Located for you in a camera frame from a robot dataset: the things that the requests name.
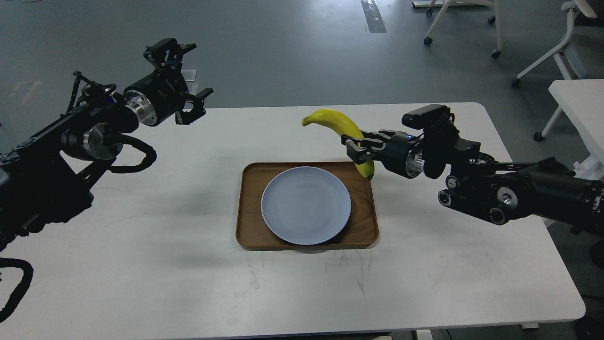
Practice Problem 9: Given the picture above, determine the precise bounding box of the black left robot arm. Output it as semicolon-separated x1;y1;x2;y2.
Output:
0;37;214;250

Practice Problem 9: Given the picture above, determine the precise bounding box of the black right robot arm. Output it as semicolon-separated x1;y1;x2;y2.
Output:
341;105;604;236

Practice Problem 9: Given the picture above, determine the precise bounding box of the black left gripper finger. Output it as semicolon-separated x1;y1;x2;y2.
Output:
175;88;214;125
143;38;197;75

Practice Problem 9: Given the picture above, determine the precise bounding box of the white office chair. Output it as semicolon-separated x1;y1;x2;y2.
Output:
512;0;603;87

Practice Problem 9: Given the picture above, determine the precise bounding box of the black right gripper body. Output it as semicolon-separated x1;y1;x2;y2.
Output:
377;133;423;179

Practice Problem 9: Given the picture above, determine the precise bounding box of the light blue plate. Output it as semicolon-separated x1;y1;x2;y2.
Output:
260;166;352;246

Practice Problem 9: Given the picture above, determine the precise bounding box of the yellow banana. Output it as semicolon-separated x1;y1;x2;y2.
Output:
302;109;375;180

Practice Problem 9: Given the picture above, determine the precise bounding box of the white side table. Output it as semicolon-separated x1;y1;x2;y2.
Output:
534;79;604;180

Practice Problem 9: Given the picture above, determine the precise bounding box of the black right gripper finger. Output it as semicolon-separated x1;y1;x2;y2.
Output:
341;130;392;147
346;141;383;164

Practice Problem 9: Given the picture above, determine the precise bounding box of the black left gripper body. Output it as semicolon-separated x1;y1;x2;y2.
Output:
124;71;188;127

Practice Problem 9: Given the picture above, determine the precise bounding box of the brown wooden tray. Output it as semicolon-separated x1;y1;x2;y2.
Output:
235;161;379;250

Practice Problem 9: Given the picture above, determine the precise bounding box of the white rolling chair base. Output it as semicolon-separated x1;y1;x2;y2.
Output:
411;0;504;60

